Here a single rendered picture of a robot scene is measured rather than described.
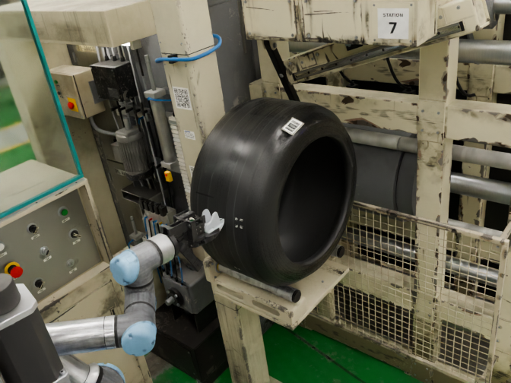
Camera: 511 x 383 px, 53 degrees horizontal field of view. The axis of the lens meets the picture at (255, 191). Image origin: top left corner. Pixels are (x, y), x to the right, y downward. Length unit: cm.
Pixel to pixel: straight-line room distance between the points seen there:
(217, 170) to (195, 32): 45
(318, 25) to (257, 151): 44
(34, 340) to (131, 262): 42
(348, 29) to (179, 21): 50
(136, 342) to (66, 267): 85
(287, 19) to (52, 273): 120
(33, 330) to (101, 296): 121
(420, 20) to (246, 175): 62
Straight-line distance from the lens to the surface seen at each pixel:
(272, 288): 173
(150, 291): 132
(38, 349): 90
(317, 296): 184
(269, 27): 173
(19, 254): 190
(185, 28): 162
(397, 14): 148
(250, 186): 140
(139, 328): 120
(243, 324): 218
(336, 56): 177
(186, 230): 135
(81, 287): 202
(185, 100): 171
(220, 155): 149
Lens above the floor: 200
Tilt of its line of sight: 28 degrees down
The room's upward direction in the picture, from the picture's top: 8 degrees counter-clockwise
